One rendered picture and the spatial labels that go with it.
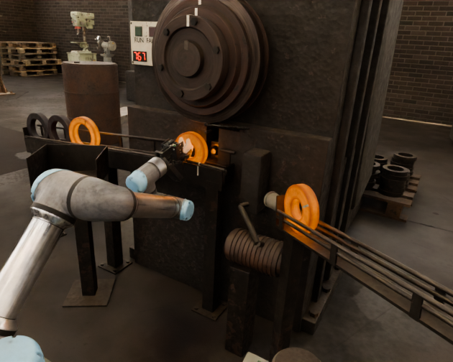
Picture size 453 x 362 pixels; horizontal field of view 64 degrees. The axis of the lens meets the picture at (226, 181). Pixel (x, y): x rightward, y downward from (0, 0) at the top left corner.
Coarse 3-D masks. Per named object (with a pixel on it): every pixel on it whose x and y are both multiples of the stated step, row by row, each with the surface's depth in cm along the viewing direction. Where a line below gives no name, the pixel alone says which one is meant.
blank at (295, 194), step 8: (304, 184) 111; (288, 192) 115; (296, 192) 110; (304, 192) 106; (312, 192) 106; (288, 200) 115; (296, 200) 114; (304, 200) 106; (312, 200) 105; (288, 208) 116; (296, 208) 115; (304, 208) 107; (312, 208) 104; (296, 216) 114; (304, 216) 107; (312, 216) 104; (296, 224) 112; (312, 224) 106; (296, 232) 112
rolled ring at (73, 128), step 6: (78, 120) 177; (84, 120) 175; (90, 120) 177; (72, 126) 181; (78, 126) 183; (90, 126) 175; (96, 126) 177; (72, 132) 182; (90, 132) 176; (96, 132) 176; (72, 138) 183; (78, 138) 185; (96, 138) 176; (90, 144) 179; (96, 144) 178
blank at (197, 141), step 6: (186, 132) 148; (192, 132) 148; (186, 138) 149; (192, 138) 147; (198, 138) 146; (192, 144) 148; (198, 144) 146; (204, 144) 147; (198, 150) 147; (204, 150) 146; (198, 156) 148; (204, 156) 147
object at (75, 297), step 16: (48, 144) 157; (64, 144) 158; (32, 160) 144; (48, 160) 159; (64, 160) 160; (80, 160) 161; (96, 160) 142; (32, 176) 144; (96, 176) 144; (80, 224) 158; (80, 240) 161; (80, 256) 164; (80, 272) 167; (80, 288) 177; (96, 288) 176; (112, 288) 179; (64, 304) 166; (80, 304) 167; (96, 304) 167
